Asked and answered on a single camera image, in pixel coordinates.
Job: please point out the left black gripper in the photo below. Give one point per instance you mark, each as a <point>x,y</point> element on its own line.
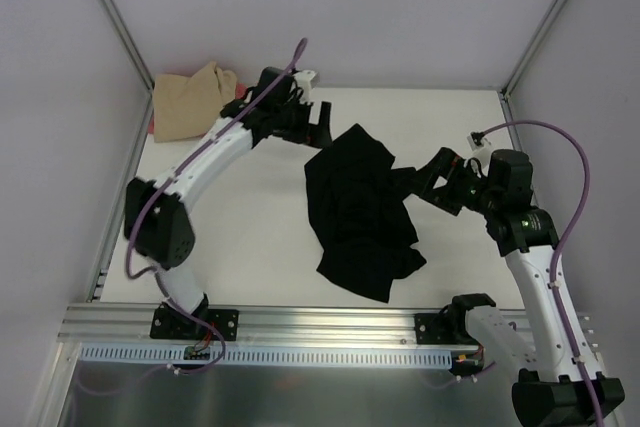
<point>307,122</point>

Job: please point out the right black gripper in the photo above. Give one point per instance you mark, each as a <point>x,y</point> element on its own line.
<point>442,180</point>

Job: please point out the black t shirt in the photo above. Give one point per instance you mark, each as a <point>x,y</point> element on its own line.
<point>355,204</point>

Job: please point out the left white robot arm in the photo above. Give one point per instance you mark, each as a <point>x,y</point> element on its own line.
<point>157,214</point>

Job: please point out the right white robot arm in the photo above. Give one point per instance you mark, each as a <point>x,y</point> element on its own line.
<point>557,380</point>

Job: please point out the red folded t shirt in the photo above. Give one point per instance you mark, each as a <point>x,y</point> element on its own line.
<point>240,91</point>

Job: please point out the beige folded t shirt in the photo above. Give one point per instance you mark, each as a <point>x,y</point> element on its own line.
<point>186,107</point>

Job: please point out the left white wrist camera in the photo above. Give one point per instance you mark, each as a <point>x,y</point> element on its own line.
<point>305,81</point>

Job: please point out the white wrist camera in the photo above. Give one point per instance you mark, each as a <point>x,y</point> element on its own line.
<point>481,147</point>
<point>305,81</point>

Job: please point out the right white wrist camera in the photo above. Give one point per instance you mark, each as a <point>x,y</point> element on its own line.
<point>481,147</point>

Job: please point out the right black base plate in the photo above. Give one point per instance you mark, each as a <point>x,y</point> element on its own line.
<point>430,329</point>

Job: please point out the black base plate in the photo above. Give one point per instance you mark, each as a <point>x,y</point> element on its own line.
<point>430,329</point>
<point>168,324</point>

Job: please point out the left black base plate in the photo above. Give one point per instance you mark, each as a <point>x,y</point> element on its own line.
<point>168,324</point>

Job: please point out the left side aluminium rail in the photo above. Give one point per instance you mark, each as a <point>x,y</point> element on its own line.
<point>111,233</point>

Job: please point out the right aluminium frame post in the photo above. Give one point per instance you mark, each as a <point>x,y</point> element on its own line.
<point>543,29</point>

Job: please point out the aluminium frame post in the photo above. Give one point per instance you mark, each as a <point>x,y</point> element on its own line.
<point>127,41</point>
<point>543,29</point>

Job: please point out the left aluminium frame post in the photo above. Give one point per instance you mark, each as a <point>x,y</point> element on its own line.
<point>127,41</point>

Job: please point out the front aluminium rail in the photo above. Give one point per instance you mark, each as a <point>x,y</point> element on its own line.
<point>384,328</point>

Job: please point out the white slotted cable duct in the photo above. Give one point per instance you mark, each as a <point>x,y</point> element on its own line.
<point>432,359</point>

